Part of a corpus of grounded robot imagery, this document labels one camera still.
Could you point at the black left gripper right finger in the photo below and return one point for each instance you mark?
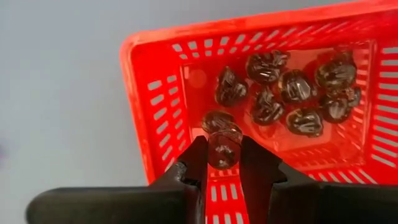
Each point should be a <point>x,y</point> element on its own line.
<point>311,205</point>

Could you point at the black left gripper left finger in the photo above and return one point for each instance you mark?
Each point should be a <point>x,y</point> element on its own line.
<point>124,205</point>

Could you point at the brown candy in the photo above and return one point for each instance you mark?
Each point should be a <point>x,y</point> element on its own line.
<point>224,149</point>

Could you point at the red plastic basket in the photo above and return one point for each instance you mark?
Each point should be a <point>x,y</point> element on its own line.
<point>149,62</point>

